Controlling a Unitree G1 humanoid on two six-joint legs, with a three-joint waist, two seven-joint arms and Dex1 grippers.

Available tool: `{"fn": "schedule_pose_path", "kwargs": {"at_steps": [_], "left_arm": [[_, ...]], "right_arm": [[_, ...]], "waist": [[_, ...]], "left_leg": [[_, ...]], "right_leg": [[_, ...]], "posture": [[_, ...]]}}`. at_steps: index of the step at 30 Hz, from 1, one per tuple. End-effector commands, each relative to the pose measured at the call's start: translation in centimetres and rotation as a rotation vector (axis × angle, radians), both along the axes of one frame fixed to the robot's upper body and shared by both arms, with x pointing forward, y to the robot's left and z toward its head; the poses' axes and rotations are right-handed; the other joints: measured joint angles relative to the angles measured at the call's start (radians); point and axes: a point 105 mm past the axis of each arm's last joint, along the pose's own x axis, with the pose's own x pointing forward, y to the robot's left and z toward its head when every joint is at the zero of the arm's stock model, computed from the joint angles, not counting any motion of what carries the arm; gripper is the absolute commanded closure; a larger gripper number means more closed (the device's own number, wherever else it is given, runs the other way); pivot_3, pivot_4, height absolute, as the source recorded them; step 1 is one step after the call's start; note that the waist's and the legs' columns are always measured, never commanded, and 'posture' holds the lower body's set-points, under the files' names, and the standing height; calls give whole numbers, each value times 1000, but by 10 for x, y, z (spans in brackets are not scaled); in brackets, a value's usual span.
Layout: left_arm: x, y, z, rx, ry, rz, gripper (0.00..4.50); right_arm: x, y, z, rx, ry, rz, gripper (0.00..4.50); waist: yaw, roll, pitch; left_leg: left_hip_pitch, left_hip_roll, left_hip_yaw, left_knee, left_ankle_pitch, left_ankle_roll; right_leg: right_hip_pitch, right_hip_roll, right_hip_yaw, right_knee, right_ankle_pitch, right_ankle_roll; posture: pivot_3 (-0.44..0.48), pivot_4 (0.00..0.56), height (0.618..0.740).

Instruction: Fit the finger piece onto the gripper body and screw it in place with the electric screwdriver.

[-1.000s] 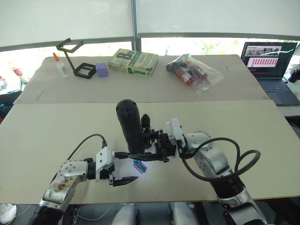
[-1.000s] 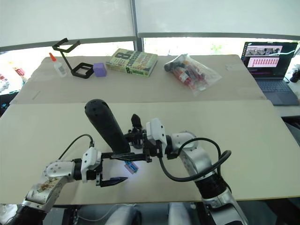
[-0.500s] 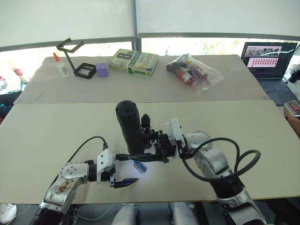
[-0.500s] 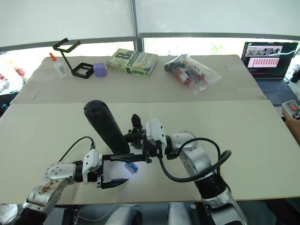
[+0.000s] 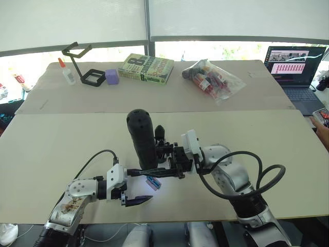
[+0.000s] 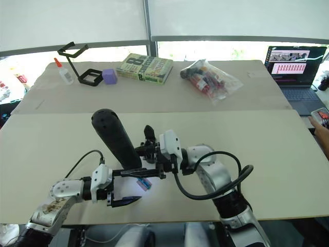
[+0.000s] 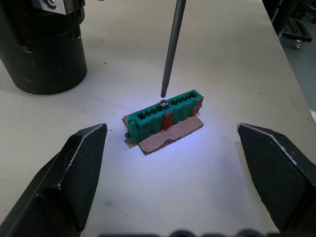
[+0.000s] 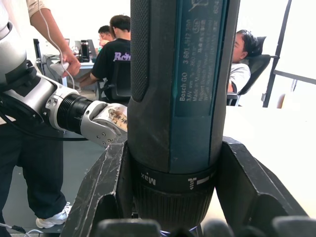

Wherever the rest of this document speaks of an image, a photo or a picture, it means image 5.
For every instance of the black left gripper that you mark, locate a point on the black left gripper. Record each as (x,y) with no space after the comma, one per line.
(123,196)

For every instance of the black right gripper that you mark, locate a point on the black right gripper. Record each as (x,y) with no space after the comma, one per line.
(182,162)

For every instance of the smartphone with light case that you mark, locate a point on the smartphone with light case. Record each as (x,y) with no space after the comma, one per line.
(322,115)

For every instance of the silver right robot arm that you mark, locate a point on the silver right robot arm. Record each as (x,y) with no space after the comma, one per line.
(226,169)

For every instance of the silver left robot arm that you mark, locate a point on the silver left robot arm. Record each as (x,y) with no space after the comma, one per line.
(77,190)

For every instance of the small bluish finger piece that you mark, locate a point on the small bluish finger piece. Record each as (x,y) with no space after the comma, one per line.
(153,183)

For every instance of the black gripper body workpiece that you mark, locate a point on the black gripper body workpiece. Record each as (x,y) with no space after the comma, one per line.
(160,133)

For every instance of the bystander bare hand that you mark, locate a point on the bystander bare hand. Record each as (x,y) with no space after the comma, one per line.
(324,136)

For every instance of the silver rounded shape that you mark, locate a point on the silver rounded shape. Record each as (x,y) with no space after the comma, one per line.
(138,236)
(200,235)

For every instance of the grey cardboard sheet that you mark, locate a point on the grey cardboard sheet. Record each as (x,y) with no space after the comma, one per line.
(154,100)

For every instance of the clear plastic bag of markers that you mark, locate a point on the clear plastic bag of markers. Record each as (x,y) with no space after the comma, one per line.
(210,79)

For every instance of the thick green paperback book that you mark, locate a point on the thick green paperback book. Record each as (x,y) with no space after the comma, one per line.
(146,68)

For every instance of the purple cube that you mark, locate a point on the purple cube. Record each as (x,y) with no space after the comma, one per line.
(112,77)

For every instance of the white glue bottle orange cap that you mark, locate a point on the white glue bottle orange cap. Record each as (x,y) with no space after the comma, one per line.
(69,76)

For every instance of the white shoe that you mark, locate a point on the white shoe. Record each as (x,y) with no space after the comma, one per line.
(7,234)

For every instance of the white tube with red label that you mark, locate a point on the white tube with red label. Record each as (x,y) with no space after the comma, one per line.
(21,82)

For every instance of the open laptop computer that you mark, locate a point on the open laptop computer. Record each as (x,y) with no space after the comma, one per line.
(290,67)

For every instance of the white roller blind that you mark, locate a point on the white roller blind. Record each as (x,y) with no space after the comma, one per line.
(72,20)
(231,18)

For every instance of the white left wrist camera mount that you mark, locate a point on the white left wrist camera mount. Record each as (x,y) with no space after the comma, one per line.
(115,177)

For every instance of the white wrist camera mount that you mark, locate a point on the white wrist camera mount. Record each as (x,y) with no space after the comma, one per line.
(115,177)
(191,144)

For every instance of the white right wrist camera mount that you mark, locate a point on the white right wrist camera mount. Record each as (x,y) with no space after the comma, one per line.
(191,144)

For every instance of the dark window frame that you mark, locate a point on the dark window frame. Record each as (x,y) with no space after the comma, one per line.
(150,25)

